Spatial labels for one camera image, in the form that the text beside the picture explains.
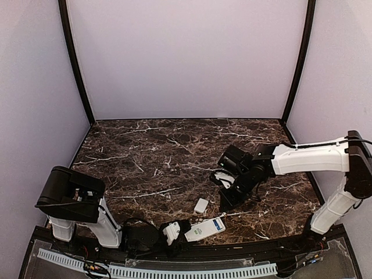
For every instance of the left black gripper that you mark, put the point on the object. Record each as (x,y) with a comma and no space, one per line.
(175,251)

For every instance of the black front rail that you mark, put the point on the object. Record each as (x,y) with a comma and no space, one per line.
(281,249)

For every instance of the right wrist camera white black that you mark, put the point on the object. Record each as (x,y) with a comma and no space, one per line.
(222,178)

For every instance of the right black frame post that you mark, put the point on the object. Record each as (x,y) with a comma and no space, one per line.
(307,30)

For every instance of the white remote control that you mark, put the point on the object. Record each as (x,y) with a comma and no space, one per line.
(201,231)

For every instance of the white battery cover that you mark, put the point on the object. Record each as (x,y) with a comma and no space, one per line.
(201,205)

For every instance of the left black frame post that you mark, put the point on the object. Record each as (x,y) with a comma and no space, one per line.
(66,26)

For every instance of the blue battery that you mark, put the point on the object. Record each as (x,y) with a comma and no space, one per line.
(219,225)

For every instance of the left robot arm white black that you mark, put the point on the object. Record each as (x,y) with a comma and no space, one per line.
(70,197)

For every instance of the white slotted cable duct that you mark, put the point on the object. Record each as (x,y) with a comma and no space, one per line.
(117,271)

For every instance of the clear acrylic plate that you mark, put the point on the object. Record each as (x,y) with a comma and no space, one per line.
(189,265)

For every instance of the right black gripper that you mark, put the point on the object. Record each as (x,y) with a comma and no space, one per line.
(231,202)

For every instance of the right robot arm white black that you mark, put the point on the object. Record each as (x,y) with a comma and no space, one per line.
(240,172)

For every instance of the black frame post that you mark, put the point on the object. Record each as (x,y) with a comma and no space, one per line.
(66,26)
(307,30)

